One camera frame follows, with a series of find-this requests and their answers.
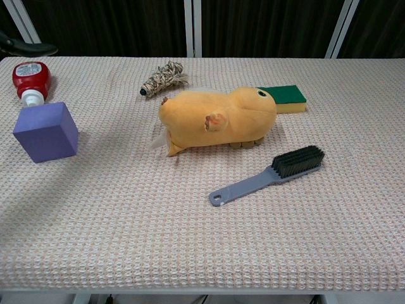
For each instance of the yellow plush toy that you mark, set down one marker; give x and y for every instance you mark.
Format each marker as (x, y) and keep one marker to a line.
(196, 126)

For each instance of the grey brush with black bristles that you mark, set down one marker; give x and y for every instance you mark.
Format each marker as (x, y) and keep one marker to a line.
(240, 190)

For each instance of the pink waffle-weave tablecloth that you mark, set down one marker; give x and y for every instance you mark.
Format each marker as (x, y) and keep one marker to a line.
(126, 221)

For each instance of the green and yellow sponge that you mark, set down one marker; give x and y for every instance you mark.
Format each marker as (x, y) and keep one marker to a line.
(292, 101)

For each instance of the purple cube block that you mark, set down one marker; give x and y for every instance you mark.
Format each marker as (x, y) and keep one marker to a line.
(47, 133)

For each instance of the dark pleated curtain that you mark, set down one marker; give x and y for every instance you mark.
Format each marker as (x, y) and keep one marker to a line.
(110, 25)

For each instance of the red ketchup bottle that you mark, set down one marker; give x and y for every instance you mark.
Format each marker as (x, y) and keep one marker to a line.
(31, 82)

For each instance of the black mesh office chair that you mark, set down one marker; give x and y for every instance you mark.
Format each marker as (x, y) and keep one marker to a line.
(31, 48)

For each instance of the white metal frame post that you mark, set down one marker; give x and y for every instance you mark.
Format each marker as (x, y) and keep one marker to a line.
(343, 25)
(193, 28)
(22, 19)

